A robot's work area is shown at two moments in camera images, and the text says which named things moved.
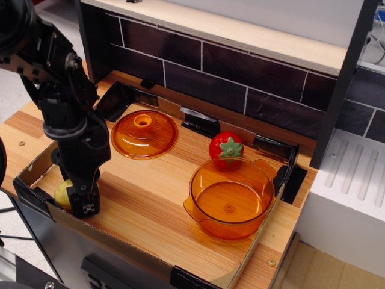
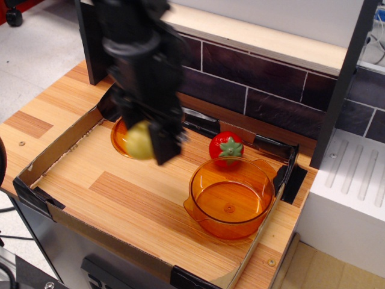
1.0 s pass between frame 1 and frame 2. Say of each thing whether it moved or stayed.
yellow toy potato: moved
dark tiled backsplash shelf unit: stayed
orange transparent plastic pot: stayed
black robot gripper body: moved
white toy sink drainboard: stayed
